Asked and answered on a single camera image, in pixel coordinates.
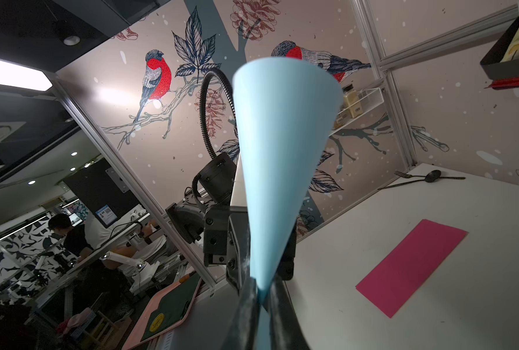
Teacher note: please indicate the standing person in black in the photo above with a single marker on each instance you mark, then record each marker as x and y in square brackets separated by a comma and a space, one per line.
[75, 239]

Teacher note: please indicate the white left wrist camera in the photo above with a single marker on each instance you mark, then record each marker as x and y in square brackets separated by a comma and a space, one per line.
[238, 198]

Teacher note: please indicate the magenta paper sheet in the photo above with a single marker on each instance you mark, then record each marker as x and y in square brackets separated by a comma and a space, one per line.
[399, 275]

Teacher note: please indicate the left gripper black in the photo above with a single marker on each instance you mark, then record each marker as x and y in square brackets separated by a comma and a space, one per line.
[226, 242]

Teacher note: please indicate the clear acrylic wall shelf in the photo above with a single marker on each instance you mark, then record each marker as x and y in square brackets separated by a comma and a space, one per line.
[370, 99]

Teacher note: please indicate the black spoon on table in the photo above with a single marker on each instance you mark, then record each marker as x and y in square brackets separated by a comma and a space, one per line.
[431, 177]

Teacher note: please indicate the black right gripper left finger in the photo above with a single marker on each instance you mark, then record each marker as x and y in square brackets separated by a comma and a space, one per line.
[243, 328]

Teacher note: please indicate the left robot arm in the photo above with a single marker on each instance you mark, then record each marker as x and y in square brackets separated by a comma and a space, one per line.
[212, 186]

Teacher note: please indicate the black fork on table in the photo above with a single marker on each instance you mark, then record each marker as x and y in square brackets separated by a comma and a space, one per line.
[407, 176]

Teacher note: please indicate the light blue paper sheet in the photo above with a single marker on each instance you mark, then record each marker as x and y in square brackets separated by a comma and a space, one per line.
[285, 109]

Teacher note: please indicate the tan spice bottle rear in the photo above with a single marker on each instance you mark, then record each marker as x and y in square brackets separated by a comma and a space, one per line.
[351, 101]

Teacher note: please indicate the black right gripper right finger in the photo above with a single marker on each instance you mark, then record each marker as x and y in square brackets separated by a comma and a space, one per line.
[285, 330]

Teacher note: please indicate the pink green clipboard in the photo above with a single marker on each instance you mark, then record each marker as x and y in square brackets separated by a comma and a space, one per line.
[166, 310]

